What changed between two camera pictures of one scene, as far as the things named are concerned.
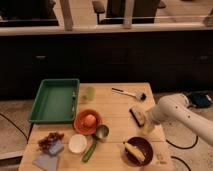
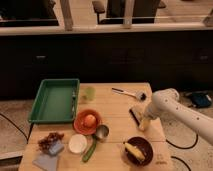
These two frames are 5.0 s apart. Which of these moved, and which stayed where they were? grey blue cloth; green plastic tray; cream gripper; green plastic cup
Moved: cream gripper
Stayed: green plastic cup; green plastic tray; grey blue cloth
